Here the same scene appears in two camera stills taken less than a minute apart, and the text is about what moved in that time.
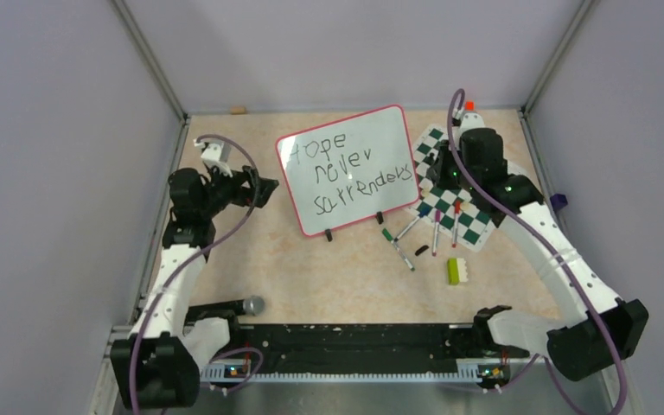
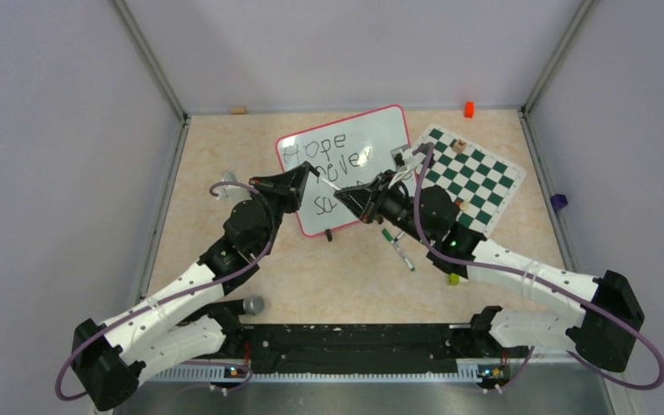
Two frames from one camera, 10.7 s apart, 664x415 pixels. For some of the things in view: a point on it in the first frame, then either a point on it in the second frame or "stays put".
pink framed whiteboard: (349, 170) stays put
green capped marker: (389, 237) stays put
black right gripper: (438, 171) -> (366, 201)
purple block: (558, 201) stays put
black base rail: (368, 352) stays put
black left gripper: (248, 194) -> (289, 187)
